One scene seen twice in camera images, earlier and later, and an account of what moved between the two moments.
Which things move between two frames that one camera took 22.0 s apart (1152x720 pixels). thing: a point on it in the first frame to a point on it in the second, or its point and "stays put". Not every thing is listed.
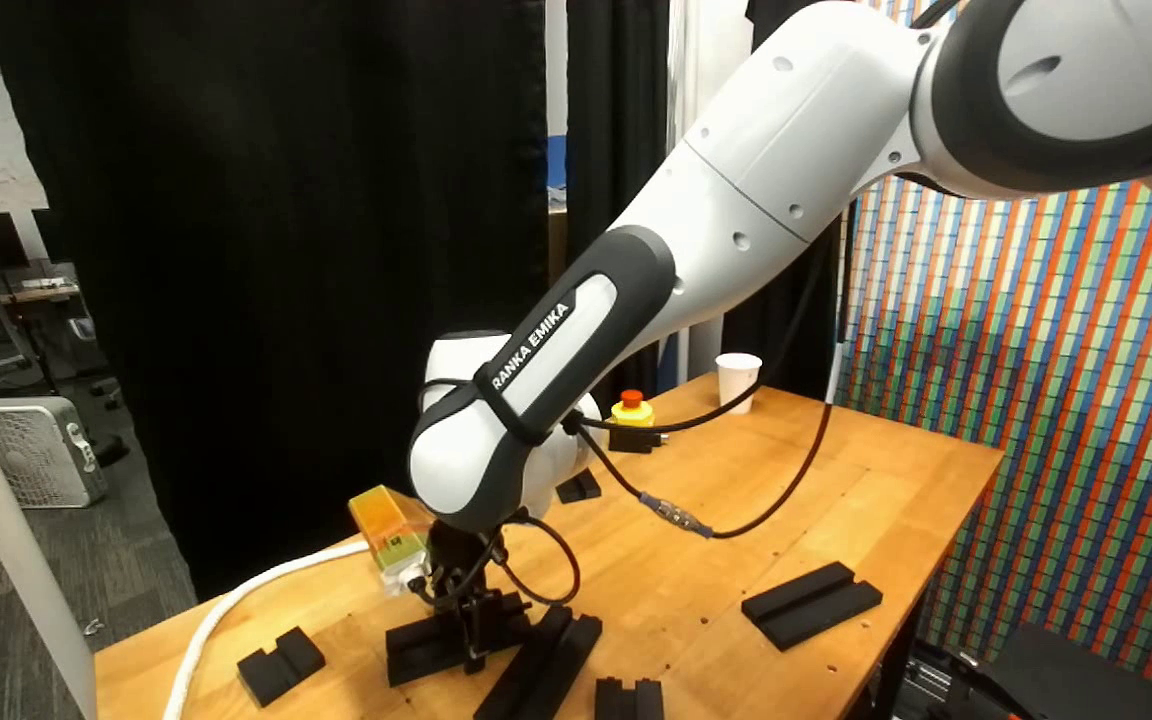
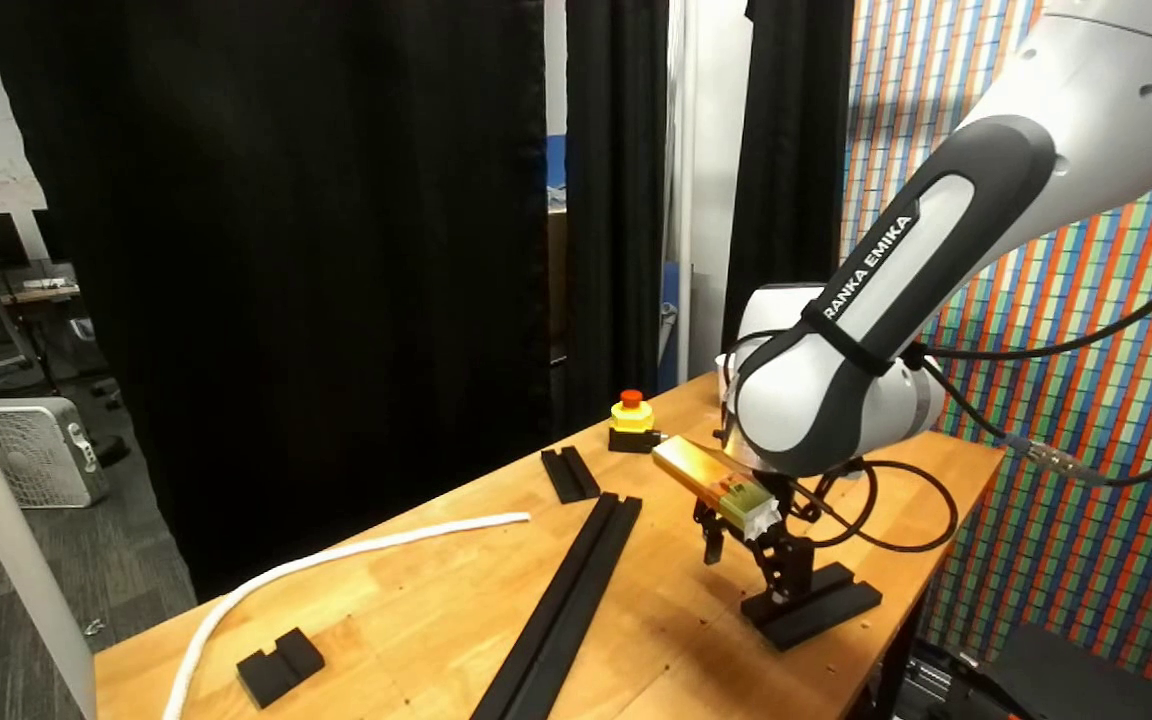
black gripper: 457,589 to 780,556
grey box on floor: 44,448 stays put
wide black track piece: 809,602 stays put
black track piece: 435,647 to 597,542
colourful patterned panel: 1075,339 stays put
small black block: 280,669 stays put
